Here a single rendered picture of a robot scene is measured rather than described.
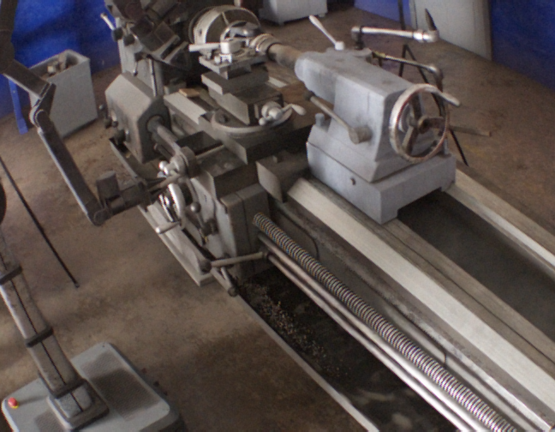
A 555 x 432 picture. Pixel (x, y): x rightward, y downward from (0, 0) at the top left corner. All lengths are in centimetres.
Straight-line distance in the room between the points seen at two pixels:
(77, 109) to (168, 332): 235
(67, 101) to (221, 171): 279
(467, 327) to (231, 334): 143
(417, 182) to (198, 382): 121
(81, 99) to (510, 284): 360
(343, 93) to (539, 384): 101
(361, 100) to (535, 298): 75
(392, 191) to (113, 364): 117
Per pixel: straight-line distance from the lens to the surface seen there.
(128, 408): 208
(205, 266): 189
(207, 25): 238
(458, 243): 181
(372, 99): 164
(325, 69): 180
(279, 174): 184
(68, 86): 452
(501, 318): 142
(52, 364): 190
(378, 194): 164
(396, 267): 155
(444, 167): 178
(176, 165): 196
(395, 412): 176
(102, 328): 280
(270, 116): 188
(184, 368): 252
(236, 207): 190
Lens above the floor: 183
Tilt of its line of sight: 34 degrees down
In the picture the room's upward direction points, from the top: 8 degrees counter-clockwise
